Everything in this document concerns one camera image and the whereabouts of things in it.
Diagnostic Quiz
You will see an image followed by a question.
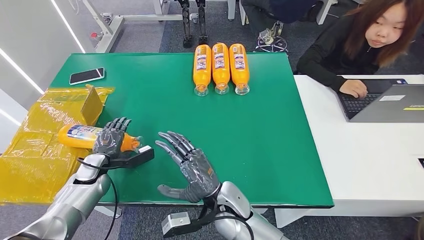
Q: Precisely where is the black smartphone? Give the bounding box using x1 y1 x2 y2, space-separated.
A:
68 67 106 86

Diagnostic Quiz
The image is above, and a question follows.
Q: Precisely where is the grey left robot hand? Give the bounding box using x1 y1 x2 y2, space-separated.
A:
92 116 133 157

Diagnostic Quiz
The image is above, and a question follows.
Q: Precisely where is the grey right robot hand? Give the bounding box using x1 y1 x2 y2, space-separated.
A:
154 130 222 204

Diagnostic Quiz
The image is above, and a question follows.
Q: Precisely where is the white desk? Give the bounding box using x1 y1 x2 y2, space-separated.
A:
274 74 424 229

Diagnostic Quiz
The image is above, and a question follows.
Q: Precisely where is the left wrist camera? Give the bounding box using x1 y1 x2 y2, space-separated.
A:
106 145 156 170

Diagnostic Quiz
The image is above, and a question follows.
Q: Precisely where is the swivel chair base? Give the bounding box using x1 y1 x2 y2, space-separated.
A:
254 21 289 54

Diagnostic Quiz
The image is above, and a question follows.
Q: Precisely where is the person in black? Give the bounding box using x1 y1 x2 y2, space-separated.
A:
295 0 424 100

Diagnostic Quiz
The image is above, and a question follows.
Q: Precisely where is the green table mat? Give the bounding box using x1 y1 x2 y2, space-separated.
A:
49 52 335 209

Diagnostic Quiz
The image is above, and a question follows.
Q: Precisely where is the yellow wrapped cardboard box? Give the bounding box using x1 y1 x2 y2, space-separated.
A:
0 84 116 205

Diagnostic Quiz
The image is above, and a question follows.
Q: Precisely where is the grey laptop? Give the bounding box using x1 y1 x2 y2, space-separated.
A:
335 78 424 124

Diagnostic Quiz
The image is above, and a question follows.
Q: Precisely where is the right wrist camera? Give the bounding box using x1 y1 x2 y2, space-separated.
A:
160 198 220 239

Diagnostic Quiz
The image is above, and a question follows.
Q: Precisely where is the white metal stand frame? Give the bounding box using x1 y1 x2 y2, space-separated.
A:
82 0 238 54

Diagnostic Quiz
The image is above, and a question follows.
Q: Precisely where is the person in dark blue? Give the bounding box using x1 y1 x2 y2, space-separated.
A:
241 0 320 35

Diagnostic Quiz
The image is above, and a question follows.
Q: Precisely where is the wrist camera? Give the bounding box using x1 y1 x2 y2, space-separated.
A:
106 145 156 170
160 198 220 239

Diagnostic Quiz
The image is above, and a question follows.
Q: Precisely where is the orange juice bottle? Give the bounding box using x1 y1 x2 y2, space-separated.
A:
211 42 231 96
228 43 251 97
57 123 144 154
192 44 213 98

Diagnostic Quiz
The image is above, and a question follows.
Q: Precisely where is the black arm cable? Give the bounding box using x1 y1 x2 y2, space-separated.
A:
77 156 119 240

